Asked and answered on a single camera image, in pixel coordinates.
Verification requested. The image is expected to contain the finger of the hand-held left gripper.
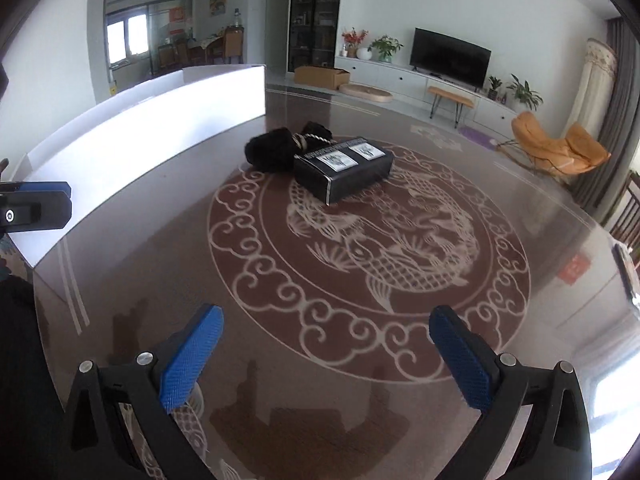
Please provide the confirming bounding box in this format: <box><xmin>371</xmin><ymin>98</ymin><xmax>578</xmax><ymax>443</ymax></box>
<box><xmin>0</xmin><ymin>181</ymin><xmax>72</xmax><ymax>234</ymax></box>

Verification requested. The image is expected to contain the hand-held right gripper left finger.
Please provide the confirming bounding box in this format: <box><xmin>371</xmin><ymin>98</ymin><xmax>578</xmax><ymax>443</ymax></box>
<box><xmin>62</xmin><ymin>303</ymin><xmax>224</xmax><ymax>480</ymax></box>

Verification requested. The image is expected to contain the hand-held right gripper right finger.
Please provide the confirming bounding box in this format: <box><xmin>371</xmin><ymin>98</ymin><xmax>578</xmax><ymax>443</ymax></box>
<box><xmin>429</xmin><ymin>305</ymin><xmax>593</xmax><ymax>480</ymax></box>

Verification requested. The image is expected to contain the long white storage box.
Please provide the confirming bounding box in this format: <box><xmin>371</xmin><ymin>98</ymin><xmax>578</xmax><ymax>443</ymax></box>
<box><xmin>10</xmin><ymin>64</ymin><xmax>267</xmax><ymax>306</ymax></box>

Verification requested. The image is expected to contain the brown patterned desktop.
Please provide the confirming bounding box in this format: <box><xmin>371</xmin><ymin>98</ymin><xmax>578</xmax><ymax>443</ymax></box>
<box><xmin>30</xmin><ymin>82</ymin><xmax>640</xmax><ymax>480</ymax></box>

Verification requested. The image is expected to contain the patterned cloth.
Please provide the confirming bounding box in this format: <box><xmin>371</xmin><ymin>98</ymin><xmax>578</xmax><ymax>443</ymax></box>
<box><xmin>0</xmin><ymin>237</ymin><xmax>16</xmax><ymax>276</ymax></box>

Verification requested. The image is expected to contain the black box with white labels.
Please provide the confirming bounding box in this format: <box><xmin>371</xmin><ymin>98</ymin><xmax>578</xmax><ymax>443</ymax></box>
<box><xmin>292</xmin><ymin>136</ymin><xmax>396</xmax><ymax>206</ymax></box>

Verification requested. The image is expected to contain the black fluffy pom-pom item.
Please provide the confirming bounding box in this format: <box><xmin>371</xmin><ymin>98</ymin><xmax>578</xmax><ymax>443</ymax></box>
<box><xmin>244</xmin><ymin>120</ymin><xmax>335</xmax><ymax>173</ymax></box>

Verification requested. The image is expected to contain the purple floor mat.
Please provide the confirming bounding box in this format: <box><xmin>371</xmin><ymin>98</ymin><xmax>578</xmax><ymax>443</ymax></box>
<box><xmin>457</xmin><ymin>126</ymin><xmax>501</xmax><ymax>151</ymax></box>

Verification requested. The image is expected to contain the dark wooden slatted chair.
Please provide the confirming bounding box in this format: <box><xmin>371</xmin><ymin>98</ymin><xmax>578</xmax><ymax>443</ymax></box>
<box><xmin>607</xmin><ymin>170</ymin><xmax>640</xmax><ymax>256</ymax></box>

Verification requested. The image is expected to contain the orange rocking chair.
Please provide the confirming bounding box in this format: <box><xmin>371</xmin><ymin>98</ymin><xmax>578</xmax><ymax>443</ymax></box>
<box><xmin>495</xmin><ymin>111</ymin><xmax>612</xmax><ymax>181</ymax></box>

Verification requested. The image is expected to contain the red door poster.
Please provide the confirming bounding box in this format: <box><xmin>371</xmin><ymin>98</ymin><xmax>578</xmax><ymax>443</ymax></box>
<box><xmin>167</xmin><ymin>7</ymin><xmax>193</xmax><ymax>36</ymax></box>

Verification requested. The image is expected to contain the wooden bench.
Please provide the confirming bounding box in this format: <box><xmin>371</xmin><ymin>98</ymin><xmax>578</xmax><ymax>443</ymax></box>
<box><xmin>427</xmin><ymin>86</ymin><xmax>475</xmax><ymax>128</ymax></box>

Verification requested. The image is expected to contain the large leafy potted plant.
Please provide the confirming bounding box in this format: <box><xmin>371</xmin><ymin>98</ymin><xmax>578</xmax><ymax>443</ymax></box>
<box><xmin>505</xmin><ymin>74</ymin><xmax>544</xmax><ymax>112</ymax></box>

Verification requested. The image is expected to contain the round beige scratcher pad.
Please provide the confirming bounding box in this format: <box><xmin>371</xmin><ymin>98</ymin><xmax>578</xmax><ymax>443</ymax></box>
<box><xmin>339</xmin><ymin>84</ymin><xmax>393</xmax><ymax>104</ymax></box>

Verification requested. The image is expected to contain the white television cabinet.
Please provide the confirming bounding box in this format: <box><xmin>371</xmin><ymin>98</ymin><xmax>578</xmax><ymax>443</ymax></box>
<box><xmin>334</xmin><ymin>55</ymin><xmax>521</xmax><ymax>128</ymax></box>

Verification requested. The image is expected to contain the grey curtain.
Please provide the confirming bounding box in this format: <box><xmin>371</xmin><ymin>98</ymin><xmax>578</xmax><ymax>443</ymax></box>
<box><xmin>570</xmin><ymin>15</ymin><xmax>640</xmax><ymax>221</ymax></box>

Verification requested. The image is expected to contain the black television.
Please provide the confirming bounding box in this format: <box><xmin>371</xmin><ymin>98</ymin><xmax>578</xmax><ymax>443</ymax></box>
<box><xmin>411</xmin><ymin>27</ymin><xmax>492</xmax><ymax>90</ymax></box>

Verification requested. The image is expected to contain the air conditioner with lace cover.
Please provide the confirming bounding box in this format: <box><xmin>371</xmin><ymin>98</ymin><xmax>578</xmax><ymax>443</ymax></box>
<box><xmin>562</xmin><ymin>37</ymin><xmax>619</xmax><ymax>141</ymax></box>

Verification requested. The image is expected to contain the cardboard box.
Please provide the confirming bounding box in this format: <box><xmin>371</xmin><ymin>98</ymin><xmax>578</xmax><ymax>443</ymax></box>
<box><xmin>293</xmin><ymin>65</ymin><xmax>352</xmax><ymax>87</ymax></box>

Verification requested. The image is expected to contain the bushy green potted plant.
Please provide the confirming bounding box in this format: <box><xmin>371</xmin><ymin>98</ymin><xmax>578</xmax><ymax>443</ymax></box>
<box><xmin>367</xmin><ymin>35</ymin><xmax>404</xmax><ymax>63</ymax></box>

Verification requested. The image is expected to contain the dark display cabinet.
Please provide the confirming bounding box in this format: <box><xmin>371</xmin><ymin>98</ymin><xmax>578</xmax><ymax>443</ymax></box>
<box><xmin>286</xmin><ymin>0</ymin><xmax>343</xmax><ymax>75</ymax></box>

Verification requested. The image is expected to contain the red flower plant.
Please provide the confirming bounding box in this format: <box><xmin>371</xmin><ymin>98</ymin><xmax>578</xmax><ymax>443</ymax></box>
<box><xmin>341</xmin><ymin>27</ymin><xmax>369</xmax><ymax>58</ymax></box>

